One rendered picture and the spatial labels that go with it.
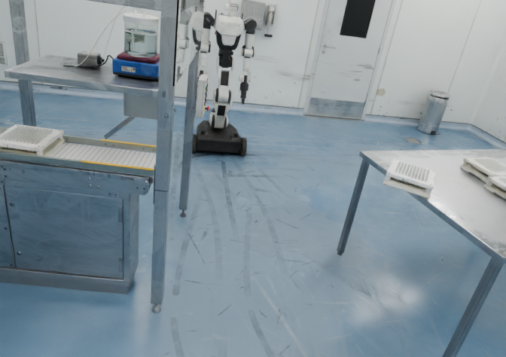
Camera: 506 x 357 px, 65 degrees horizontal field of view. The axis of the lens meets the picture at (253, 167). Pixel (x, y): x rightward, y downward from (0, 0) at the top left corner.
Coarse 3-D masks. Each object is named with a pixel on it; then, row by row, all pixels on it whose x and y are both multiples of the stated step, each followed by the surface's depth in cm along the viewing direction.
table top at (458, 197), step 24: (384, 168) 237; (432, 168) 248; (456, 168) 254; (408, 192) 218; (432, 192) 216; (456, 192) 220; (480, 192) 225; (456, 216) 194; (480, 216) 198; (504, 216) 201; (480, 240) 177; (504, 240) 180
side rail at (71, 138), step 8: (0, 128) 205; (8, 128) 206; (64, 136) 207; (72, 136) 207; (88, 144) 209; (96, 144) 209; (104, 144) 209; (112, 144) 209; (120, 144) 209; (128, 144) 209
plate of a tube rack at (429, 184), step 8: (392, 160) 230; (400, 160) 232; (392, 168) 220; (416, 168) 225; (424, 168) 226; (392, 176) 213; (400, 176) 211; (408, 176) 212; (432, 176) 217; (416, 184) 208; (424, 184) 206; (432, 184) 208
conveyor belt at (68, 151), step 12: (72, 144) 208; (60, 156) 194; (72, 156) 195; (84, 156) 197; (96, 156) 199; (108, 156) 201; (120, 156) 203; (132, 156) 204; (144, 156) 206; (84, 168) 187
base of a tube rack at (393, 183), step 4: (384, 180) 215; (392, 180) 216; (388, 184) 215; (392, 184) 214; (396, 184) 213; (400, 184) 213; (404, 184) 214; (400, 188) 213; (404, 188) 212; (408, 188) 211; (412, 188) 210; (416, 188) 211; (420, 188) 212; (412, 192) 211; (416, 192) 210; (420, 192) 209; (424, 192) 208; (424, 196) 208; (428, 196) 207
